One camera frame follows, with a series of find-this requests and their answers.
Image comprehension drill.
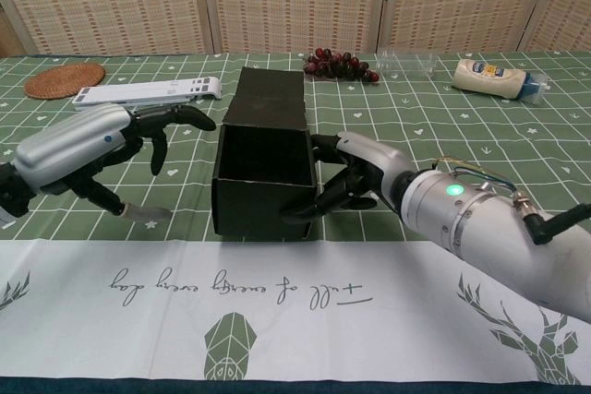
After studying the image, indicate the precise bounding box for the round woven rattan coaster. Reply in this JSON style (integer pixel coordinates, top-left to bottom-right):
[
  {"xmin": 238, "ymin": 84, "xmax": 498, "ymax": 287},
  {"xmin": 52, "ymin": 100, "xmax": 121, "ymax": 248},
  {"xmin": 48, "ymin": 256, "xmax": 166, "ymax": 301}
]
[{"xmin": 24, "ymin": 65, "xmax": 106, "ymax": 101}]

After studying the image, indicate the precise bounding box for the clear plastic cup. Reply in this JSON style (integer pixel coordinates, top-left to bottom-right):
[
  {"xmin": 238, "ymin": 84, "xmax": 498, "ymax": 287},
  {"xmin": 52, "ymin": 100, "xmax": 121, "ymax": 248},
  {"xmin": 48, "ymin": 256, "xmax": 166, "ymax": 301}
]
[{"xmin": 374, "ymin": 48, "xmax": 438, "ymax": 79}]

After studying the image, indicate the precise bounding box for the white folding laptop stand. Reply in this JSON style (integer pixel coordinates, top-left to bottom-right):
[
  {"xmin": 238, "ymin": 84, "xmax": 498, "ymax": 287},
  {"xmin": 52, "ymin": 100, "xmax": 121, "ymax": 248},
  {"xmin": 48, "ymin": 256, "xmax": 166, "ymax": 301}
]
[{"xmin": 73, "ymin": 77, "xmax": 223, "ymax": 112}]

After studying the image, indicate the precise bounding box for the green checked deer tablecloth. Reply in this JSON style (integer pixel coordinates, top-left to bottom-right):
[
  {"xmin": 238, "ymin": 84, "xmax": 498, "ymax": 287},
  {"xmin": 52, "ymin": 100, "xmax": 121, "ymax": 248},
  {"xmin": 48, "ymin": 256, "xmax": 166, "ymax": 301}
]
[{"xmin": 0, "ymin": 50, "xmax": 591, "ymax": 394}]

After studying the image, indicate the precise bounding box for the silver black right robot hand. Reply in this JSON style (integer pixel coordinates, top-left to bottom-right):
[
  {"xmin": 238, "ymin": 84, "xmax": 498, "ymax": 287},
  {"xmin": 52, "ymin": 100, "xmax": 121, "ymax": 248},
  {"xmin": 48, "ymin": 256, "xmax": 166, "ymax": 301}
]
[{"xmin": 280, "ymin": 131, "xmax": 415, "ymax": 225}]

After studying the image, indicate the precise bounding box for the bunch of red grapes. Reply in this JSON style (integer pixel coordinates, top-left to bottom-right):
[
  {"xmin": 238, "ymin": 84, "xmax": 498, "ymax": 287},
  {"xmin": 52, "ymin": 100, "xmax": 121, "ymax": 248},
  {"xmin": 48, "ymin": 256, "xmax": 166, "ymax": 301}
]
[{"xmin": 302, "ymin": 47, "xmax": 380, "ymax": 85}]

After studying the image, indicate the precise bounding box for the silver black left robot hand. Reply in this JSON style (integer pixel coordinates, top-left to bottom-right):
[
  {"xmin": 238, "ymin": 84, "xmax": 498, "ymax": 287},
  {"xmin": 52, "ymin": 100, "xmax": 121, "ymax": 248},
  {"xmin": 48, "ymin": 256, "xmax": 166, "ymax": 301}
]
[{"xmin": 12, "ymin": 104, "xmax": 217, "ymax": 222}]

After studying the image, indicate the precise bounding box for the mayonnaise squeeze bottle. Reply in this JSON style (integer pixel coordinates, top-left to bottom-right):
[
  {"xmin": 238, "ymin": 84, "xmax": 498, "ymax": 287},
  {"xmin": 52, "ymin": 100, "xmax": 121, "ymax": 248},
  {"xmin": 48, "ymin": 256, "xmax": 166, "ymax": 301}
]
[{"xmin": 451, "ymin": 59, "xmax": 551, "ymax": 106}]

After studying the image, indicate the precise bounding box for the black cardboard box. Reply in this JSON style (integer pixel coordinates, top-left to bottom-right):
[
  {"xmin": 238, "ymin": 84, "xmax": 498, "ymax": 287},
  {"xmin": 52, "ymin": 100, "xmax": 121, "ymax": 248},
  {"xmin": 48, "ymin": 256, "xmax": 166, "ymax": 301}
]
[{"xmin": 211, "ymin": 66, "xmax": 319, "ymax": 243}]

